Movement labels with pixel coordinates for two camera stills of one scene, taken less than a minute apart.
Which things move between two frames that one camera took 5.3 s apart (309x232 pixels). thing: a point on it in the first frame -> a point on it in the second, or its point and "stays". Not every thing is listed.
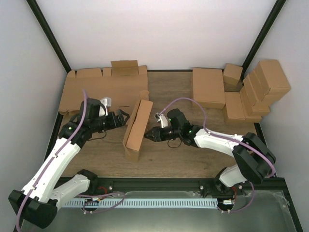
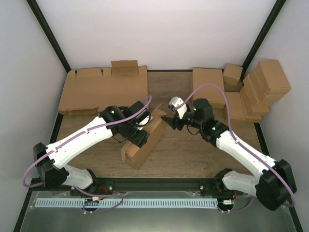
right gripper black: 158,136 -> 174,122
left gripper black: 114,123 -> 140,139
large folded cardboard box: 208,87 stays
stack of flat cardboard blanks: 123,82 stays
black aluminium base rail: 273,188 stays
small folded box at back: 232,75 stays
